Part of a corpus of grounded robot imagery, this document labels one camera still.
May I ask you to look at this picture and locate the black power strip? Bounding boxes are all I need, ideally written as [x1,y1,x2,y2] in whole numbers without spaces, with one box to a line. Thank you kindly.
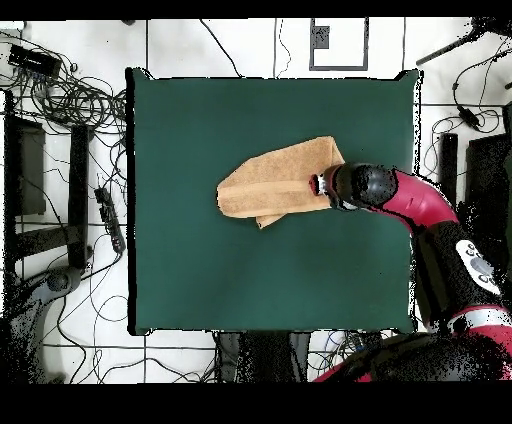
[94,186,127,254]

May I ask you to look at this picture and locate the grey square floor frame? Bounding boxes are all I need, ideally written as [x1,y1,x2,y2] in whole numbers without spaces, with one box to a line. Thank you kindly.
[308,17,370,72]

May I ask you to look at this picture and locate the black cable tangle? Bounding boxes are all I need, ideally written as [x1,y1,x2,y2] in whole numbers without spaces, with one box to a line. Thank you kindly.
[0,31,128,137]

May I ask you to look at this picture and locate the black floor cable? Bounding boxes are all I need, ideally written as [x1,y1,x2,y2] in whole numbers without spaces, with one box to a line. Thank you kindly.
[198,17,244,78]

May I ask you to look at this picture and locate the dark tripod base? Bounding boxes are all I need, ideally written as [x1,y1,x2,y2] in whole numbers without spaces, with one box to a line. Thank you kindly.
[0,266,83,383]

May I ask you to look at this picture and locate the orange-tan terry towel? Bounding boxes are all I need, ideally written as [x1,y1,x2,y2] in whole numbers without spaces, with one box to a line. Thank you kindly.
[215,135,346,230]

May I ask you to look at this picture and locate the black tripod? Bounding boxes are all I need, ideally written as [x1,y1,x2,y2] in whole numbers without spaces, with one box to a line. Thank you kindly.
[415,16,512,67]

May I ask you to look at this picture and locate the black metal frame stand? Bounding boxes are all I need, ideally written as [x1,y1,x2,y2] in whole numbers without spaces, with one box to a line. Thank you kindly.
[2,90,94,281]
[437,132,512,261]

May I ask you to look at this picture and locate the black robot pedestal stand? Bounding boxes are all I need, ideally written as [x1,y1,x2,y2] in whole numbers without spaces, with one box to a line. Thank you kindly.
[215,330,311,383]

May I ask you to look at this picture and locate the black power adapter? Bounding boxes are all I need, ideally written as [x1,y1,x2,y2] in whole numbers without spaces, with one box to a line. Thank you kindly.
[456,104,482,132]

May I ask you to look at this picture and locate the dark green table cloth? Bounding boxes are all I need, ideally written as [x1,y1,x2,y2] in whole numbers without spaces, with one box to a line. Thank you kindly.
[125,66,424,336]

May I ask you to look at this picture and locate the black electronics box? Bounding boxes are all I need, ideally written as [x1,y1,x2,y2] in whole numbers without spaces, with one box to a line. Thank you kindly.
[8,43,63,78]

